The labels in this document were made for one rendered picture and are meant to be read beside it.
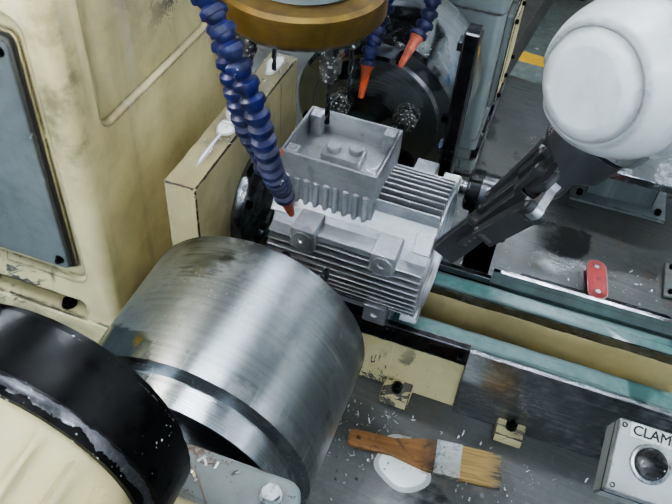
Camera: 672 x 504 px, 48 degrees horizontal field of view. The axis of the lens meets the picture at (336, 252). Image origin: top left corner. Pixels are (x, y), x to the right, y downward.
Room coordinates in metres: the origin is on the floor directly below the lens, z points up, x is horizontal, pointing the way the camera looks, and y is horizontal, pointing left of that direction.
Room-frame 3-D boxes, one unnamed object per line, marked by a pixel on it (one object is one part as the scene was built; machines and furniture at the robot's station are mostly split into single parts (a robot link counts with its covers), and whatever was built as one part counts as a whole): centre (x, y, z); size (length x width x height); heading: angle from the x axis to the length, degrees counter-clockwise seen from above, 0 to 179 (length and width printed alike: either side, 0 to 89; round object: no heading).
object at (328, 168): (0.72, 0.00, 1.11); 0.12 x 0.11 x 0.07; 72
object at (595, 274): (0.84, -0.43, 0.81); 0.09 x 0.03 x 0.02; 171
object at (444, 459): (0.51, -0.14, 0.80); 0.21 x 0.05 x 0.01; 81
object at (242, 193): (0.75, 0.11, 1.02); 0.15 x 0.02 x 0.15; 164
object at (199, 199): (0.77, 0.17, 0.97); 0.30 x 0.11 x 0.34; 164
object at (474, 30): (0.82, -0.14, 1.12); 0.04 x 0.03 x 0.26; 74
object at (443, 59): (1.04, -0.07, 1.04); 0.41 x 0.25 x 0.25; 164
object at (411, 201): (0.71, -0.04, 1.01); 0.20 x 0.19 x 0.19; 72
